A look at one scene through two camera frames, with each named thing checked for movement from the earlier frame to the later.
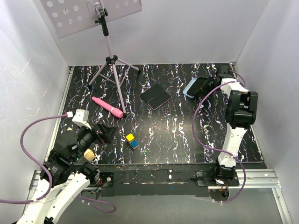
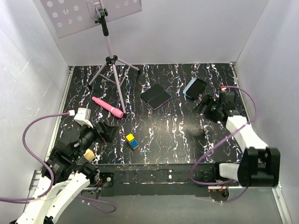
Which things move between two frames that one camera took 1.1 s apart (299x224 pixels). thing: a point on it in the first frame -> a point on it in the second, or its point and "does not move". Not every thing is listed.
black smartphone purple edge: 160,99 does not move
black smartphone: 152,93 does not move
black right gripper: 203,89 -> 209,101
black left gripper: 107,134 does not move
